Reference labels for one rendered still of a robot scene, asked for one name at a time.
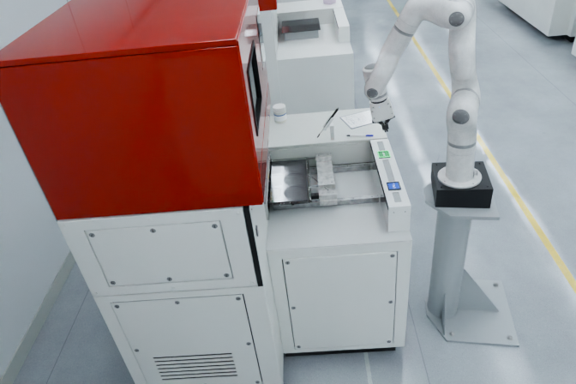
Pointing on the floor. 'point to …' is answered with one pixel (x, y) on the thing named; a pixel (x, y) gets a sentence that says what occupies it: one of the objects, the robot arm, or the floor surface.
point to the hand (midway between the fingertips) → (385, 127)
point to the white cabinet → (341, 297)
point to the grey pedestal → (465, 284)
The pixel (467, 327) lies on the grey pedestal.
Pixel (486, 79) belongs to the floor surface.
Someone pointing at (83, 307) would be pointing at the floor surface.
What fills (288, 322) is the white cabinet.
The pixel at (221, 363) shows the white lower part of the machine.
